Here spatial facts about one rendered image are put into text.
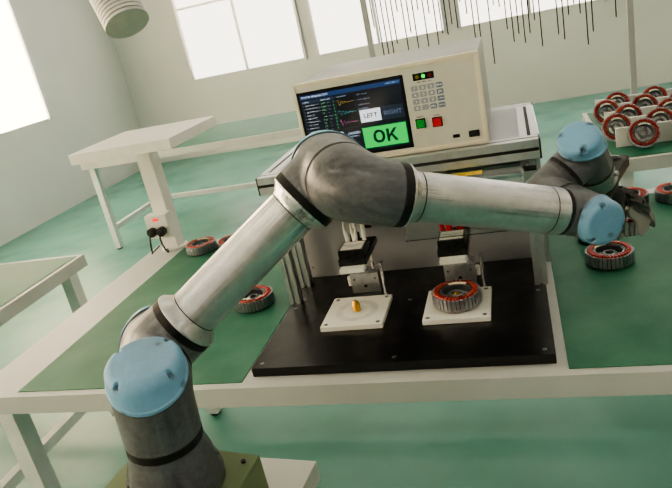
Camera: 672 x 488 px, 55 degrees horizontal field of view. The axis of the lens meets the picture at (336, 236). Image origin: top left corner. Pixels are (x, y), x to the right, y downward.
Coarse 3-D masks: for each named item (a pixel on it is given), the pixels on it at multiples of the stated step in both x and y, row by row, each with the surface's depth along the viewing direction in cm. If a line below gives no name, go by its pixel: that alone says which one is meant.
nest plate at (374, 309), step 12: (336, 300) 162; (348, 300) 161; (360, 300) 159; (372, 300) 158; (384, 300) 156; (336, 312) 156; (348, 312) 154; (360, 312) 153; (372, 312) 152; (384, 312) 150; (324, 324) 151; (336, 324) 150; (348, 324) 148; (360, 324) 147; (372, 324) 146
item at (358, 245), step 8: (360, 240) 159; (368, 240) 165; (376, 240) 166; (344, 248) 156; (352, 248) 155; (360, 248) 154; (368, 248) 159; (344, 256) 155; (352, 256) 154; (360, 256) 154; (368, 256) 157; (344, 264) 156; (352, 264) 155; (360, 264) 155; (344, 272) 154; (352, 272) 153
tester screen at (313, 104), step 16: (304, 96) 151; (320, 96) 150; (336, 96) 149; (352, 96) 148; (368, 96) 148; (384, 96) 147; (400, 96) 146; (304, 112) 153; (320, 112) 152; (336, 112) 151; (352, 112) 150; (320, 128) 153; (336, 128) 152; (352, 128) 151; (400, 144) 150
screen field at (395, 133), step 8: (368, 128) 150; (376, 128) 150; (384, 128) 149; (392, 128) 149; (400, 128) 148; (368, 136) 151; (376, 136) 151; (384, 136) 150; (392, 136) 150; (400, 136) 149; (368, 144) 152; (376, 144) 151; (384, 144) 151; (392, 144) 150
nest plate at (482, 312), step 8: (488, 288) 151; (488, 296) 147; (432, 304) 149; (480, 304) 144; (488, 304) 144; (424, 312) 146; (432, 312) 146; (440, 312) 145; (456, 312) 143; (464, 312) 142; (472, 312) 142; (480, 312) 141; (488, 312) 140; (424, 320) 143; (432, 320) 142; (440, 320) 142; (448, 320) 141; (456, 320) 141; (464, 320) 140; (472, 320) 140; (480, 320) 139; (488, 320) 139
